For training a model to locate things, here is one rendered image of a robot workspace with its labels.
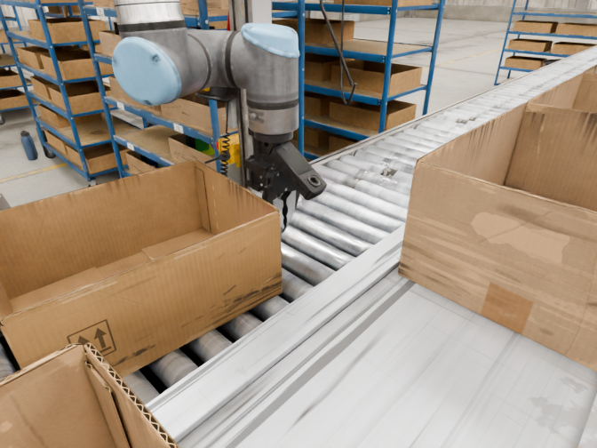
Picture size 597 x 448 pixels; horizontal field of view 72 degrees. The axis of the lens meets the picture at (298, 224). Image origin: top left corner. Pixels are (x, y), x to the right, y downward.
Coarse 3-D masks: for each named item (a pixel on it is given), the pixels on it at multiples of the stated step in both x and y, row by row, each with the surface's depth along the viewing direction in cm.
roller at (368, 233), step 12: (300, 204) 105; (312, 204) 104; (312, 216) 103; (324, 216) 100; (336, 216) 99; (348, 216) 98; (348, 228) 96; (360, 228) 94; (372, 228) 93; (372, 240) 92
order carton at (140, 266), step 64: (128, 192) 78; (192, 192) 87; (0, 256) 68; (64, 256) 75; (128, 256) 83; (192, 256) 57; (256, 256) 66; (0, 320) 45; (64, 320) 49; (128, 320) 55; (192, 320) 62
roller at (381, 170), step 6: (342, 156) 133; (348, 156) 132; (354, 156) 132; (342, 162) 133; (348, 162) 131; (354, 162) 130; (360, 162) 129; (366, 162) 128; (366, 168) 127; (372, 168) 126; (378, 168) 125; (384, 168) 124; (390, 168) 124; (384, 174) 123; (390, 174) 122; (396, 174) 121; (402, 174) 120; (408, 174) 120; (402, 180) 119; (408, 180) 118
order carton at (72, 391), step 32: (64, 352) 24; (96, 352) 24; (0, 384) 22; (32, 384) 23; (64, 384) 25; (96, 384) 25; (0, 416) 22; (32, 416) 24; (64, 416) 25; (96, 416) 27; (128, 416) 23
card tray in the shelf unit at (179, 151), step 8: (176, 136) 186; (184, 136) 189; (176, 144) 179; (184, 144) 174; (176, 152) 182; (184, 152) 176; (192, 152) 171; (200, 152) 166; (184, 160) 179; (200, 160) 169; (208, 160) 164
